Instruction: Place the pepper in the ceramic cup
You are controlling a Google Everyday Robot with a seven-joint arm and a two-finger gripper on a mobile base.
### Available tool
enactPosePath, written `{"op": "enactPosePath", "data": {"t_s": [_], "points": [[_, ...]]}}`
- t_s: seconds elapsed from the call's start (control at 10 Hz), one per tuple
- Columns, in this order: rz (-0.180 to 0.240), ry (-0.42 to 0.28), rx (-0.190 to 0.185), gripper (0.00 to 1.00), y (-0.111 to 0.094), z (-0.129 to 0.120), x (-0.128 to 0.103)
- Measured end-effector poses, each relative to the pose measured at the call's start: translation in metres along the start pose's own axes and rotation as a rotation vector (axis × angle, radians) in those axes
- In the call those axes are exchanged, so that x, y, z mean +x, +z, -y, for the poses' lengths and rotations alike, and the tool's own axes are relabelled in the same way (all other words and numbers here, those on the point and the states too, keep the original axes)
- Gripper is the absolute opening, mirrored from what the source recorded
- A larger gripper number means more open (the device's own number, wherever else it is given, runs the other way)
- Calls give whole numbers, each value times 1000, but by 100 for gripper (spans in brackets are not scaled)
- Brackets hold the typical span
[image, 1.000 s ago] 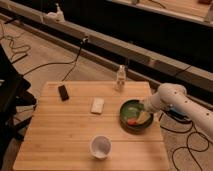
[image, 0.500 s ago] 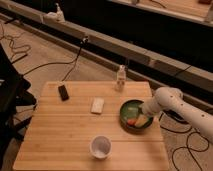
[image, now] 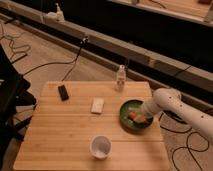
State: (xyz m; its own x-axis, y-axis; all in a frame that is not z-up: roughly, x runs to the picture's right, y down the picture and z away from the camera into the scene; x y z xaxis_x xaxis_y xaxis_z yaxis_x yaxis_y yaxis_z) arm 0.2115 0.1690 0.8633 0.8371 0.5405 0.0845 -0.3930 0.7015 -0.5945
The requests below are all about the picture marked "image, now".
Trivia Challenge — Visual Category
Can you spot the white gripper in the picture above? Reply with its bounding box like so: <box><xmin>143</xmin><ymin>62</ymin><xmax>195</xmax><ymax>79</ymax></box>
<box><xmin>132</xmin><ymin>100</ymin><xmax>155</xmax><ymax>123</ymax></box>

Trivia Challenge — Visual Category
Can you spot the red orange pepper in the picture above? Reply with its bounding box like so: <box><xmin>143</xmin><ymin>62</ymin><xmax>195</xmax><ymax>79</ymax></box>
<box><xmin>128</xmin><ymin>112</ymin><xmax>137</xmax><ymax>120</ymax></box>

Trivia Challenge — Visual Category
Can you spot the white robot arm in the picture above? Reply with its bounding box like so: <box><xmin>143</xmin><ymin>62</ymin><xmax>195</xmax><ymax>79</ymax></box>
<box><xmin>134</xmin><ymin>88</ymin><xmax>213</xmax><ymax>145</ymax></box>

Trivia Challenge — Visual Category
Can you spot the white ceramic cup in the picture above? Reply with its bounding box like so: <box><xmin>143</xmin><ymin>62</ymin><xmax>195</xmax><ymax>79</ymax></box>
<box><xmin>89</xmin><ymin>135</ymin><xmax>112</xmax><ymax>160</ymax></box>

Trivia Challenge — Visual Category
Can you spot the green bowl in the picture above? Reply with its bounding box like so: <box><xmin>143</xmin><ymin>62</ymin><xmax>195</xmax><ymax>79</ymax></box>
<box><xmin>119</xmin><ymin>100</ymin><xmax>153</xmax><ymax>131</ymax></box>

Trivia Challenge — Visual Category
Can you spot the white rectangular block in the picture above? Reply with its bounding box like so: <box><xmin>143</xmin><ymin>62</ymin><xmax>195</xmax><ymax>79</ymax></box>
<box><xmin>91</xmin><ymin>98</ymin><xmax>104</xmax><ymax>114</ymax></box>

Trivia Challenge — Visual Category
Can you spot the clear plastic bottle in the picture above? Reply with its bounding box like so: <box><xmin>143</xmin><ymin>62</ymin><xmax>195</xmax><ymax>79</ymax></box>
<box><xmin>115</xmin><ymin>65</ymin><xmax>126</xmax><ymax>91</ymax></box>

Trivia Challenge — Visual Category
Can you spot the black rectangular block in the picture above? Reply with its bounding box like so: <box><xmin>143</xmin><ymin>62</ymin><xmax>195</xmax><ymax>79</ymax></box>
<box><xmin>58</xmin><ymin>85</ymin><xmax>69</xmax><ymax>101</ymax></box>

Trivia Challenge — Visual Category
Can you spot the black chair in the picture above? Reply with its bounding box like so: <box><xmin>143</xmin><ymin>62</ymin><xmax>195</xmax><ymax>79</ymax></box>
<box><xmin>0</xmin><ymin>44</ymin><xmax>36</xmax><ymax>169</ymax></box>

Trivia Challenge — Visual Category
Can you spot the black floor cable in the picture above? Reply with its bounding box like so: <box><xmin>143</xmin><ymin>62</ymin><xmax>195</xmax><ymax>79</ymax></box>
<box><xmin>159</xmin><ymin>111</ymin><xmax>213</xmax><ymax>171</ymax></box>

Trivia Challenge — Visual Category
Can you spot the black cable with plug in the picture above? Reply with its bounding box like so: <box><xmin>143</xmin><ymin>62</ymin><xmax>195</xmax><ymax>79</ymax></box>
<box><xmin>20</xmin><ymin>35</ymin><xmax>90</xmax><ymax>82</ymax></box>

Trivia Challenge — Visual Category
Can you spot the white object on rail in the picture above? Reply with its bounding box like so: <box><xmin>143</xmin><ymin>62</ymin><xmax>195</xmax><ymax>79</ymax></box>
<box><xmin>46</xmin><ymin>4</ymin><xmax>65</xmax><ymax>22</ymax></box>

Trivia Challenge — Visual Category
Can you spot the tangled cable at left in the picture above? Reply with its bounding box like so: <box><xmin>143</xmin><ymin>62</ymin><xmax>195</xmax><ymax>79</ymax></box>
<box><xmin>0</xmin><ymin>21</ymin><xmax>32</xmax><ymax>63</ymax></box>

